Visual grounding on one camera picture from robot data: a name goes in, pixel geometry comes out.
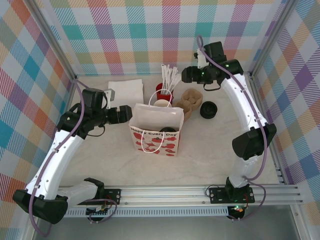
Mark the white red printed paper bag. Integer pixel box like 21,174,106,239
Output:
128,90,185,158

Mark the green white paper cup stack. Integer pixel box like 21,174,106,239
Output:
153,99,174,108

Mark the white napkin stack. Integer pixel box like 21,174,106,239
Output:
107,79,145,109

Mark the black cup lid stack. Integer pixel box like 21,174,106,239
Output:
199,100,218,120

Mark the aluminium side floor bar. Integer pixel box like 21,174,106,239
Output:
248,71,288,188
31,74,79,192

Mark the small controller board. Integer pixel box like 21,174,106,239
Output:
229,204,245,214
86,205,111,217

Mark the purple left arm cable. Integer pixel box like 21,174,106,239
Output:
28,78,118,238

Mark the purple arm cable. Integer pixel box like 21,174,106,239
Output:
196,34,270,223
28,78,118,238

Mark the aluminium frame post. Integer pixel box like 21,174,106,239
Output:
28,0,78,77
248,0,300,76

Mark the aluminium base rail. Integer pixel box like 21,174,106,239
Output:
26,184,305,207

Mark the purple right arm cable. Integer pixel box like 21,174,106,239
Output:
196,34,270,223

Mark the perforated white cable tray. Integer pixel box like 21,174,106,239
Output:
39,208,230,218

